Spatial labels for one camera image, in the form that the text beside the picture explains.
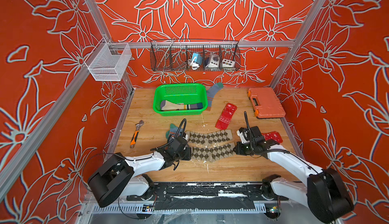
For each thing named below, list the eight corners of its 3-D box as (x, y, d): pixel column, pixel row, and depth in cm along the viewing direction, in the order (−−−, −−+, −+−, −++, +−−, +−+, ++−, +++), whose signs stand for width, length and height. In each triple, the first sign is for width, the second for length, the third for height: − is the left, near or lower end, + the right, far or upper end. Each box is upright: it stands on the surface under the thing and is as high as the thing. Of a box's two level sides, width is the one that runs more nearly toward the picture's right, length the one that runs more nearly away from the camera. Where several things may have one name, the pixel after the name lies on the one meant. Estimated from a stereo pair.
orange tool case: (255, 117, 101) (257, 115, 98) (246, 90, 118) (247, 87, 115) (285, 117, 101) (287, 115, 98) (271, 90, 117) (273, 87, 115)
